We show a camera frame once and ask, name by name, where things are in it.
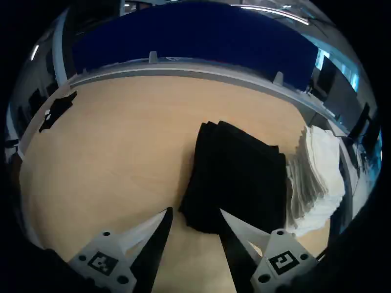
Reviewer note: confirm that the black monitor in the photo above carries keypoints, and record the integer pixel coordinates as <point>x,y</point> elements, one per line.
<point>360,122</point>

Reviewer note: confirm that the stack of white towels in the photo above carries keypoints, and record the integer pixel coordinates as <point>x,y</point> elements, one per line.
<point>317,171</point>

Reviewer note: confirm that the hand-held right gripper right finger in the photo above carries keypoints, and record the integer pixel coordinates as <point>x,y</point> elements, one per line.
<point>282,245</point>

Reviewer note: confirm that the blue desk screen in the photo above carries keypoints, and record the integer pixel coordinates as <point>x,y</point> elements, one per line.
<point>183,36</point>

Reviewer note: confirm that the stack of black towels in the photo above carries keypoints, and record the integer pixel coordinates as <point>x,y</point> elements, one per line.
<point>235,174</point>

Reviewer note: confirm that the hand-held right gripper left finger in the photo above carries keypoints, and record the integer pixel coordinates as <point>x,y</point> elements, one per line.
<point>107,247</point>

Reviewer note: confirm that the black towel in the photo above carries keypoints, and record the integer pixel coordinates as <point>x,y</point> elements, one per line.
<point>59,108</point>

